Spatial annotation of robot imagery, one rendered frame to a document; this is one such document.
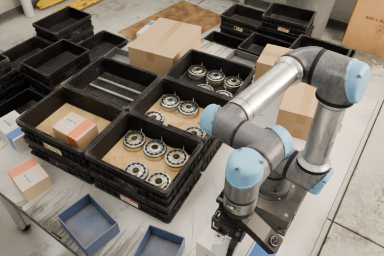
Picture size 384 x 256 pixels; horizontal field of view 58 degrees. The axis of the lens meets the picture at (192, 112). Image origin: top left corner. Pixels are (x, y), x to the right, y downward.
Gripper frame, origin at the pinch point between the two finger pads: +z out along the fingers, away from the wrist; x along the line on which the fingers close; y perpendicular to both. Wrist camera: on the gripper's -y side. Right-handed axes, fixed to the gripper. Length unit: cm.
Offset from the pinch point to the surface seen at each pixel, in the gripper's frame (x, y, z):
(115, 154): -21, 70, 27
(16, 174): 9, 102, 33
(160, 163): -28, 51, 28
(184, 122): -54, 57, 28
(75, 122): -20, 93, 20
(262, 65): -117, 46, 26
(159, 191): -11.5, 37.5, 17.6
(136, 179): -11, 48, 18
